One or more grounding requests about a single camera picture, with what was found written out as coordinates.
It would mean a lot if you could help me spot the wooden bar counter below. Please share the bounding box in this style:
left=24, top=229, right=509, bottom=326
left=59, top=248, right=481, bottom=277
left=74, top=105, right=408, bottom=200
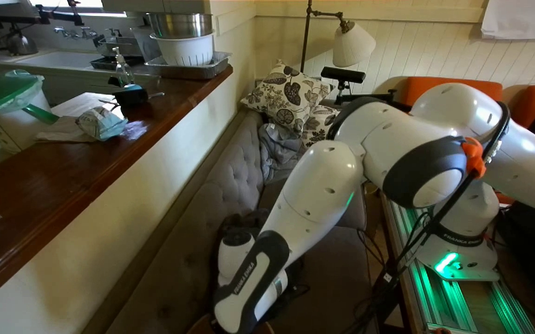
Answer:
left=0, top=62, right=236, bottom=313

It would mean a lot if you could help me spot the white container green lid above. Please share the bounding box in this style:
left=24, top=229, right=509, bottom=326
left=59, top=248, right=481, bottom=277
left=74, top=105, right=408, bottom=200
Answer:
left=0, top=70, right=59, bottom=181

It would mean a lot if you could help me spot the black cup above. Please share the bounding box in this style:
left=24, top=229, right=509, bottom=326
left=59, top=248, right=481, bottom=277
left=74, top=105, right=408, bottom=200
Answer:
left=113, top=84, right=156, bottom=122

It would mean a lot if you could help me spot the white window blind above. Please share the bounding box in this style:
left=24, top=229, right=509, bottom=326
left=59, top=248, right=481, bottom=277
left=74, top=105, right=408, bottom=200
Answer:
left=479, top=0, right=535, bottom=42

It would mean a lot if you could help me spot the dark grey jersey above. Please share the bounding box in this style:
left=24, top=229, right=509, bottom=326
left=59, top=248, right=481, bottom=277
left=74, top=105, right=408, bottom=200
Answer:
left=215, top=207, right=312, bottom=311

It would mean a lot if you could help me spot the floor lamp white shade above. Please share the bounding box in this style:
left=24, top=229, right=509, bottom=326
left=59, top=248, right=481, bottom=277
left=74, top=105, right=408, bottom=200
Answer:
left=299, top=0, right=379, bottom=73

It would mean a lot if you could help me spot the stainless steel pot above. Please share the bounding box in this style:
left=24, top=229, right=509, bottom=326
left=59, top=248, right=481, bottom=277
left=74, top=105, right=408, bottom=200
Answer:
left=145, top=10, right=215, bottom=40

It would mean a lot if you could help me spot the black cable bundle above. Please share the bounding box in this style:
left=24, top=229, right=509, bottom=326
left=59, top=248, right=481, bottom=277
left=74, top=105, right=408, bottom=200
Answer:
left=351, top=101, right=512, bottom=334

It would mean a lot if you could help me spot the metal baking tray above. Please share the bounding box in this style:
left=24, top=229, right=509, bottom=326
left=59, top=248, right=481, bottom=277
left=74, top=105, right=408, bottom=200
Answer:
left=141, top=51, right=232, bottom=83

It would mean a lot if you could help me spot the large floral pillow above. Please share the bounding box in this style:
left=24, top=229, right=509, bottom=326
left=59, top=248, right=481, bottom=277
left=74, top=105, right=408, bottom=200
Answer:
left=239, top=62, right=334, bottom=133

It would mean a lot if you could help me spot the black camera on tripod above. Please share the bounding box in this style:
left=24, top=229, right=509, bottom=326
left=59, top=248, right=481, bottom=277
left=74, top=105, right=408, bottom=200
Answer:
left=319, top=64, right=367, bottom=103

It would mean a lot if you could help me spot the white ribbed bowl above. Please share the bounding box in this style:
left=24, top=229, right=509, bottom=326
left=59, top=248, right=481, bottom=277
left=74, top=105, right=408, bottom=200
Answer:
left=148, top=31, right=217, bottom=66

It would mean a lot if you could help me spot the small floral pillow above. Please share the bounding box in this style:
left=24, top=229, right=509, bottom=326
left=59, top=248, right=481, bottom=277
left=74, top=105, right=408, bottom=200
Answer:
left=301, top=101, right=345, bottom=148

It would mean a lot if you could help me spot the aluminium robot mounting table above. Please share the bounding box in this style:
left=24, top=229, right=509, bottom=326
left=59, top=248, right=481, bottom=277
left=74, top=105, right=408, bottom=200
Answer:
left=380, top=196, right=535, bottom=334

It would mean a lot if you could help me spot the light blue face mask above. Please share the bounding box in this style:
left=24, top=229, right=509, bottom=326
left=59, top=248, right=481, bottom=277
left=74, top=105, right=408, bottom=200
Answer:
left=74, top=105, right=130, bottom=142

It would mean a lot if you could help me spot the grey crumpled cloth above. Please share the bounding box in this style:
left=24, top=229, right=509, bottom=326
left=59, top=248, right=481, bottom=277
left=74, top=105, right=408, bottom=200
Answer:
left=256, top=120, right=310, bottom=185

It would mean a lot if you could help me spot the grey tufted sofa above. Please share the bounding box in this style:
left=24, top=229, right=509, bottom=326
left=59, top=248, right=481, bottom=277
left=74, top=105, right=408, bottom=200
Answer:
left=83, top=107, right=380, bottom=334

